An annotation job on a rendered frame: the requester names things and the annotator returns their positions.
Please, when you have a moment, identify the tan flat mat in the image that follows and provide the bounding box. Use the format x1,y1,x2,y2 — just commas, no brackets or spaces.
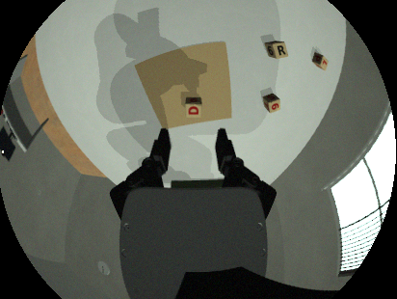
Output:
135,42,232,129

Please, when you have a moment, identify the tan block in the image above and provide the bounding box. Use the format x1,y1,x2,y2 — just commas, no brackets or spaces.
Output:
185,97,202,117
312,52,329,70
263,94,280,113
264,41,288,59

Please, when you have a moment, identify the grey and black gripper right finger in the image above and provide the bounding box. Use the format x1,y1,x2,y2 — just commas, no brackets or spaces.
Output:
215,128,277,220

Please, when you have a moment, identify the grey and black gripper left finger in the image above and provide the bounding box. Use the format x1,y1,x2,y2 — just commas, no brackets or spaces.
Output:
110,128,171,220

